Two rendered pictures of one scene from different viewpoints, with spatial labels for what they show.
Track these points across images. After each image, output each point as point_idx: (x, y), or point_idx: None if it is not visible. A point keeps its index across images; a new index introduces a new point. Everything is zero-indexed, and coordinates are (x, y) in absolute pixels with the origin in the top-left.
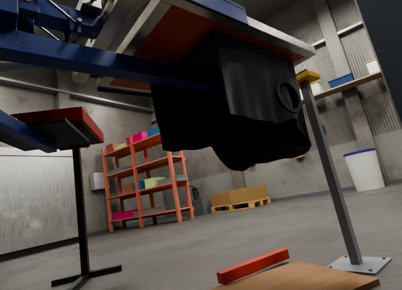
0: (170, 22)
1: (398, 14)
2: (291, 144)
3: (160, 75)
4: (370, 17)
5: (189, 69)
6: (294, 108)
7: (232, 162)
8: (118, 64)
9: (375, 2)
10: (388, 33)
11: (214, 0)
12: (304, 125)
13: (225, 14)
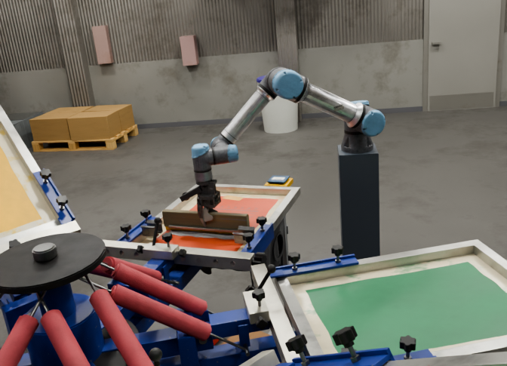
0: None
1: (361, 216)
2: None
3: (200, 269)
4: (345, 210)
5: None
6: (279, 250)
7: (209, 268)
8: (183, 284)
9: (351, 201)
10: (352, 226)
11: (262, 244)
12: (281, 256)
13: (266, 247)
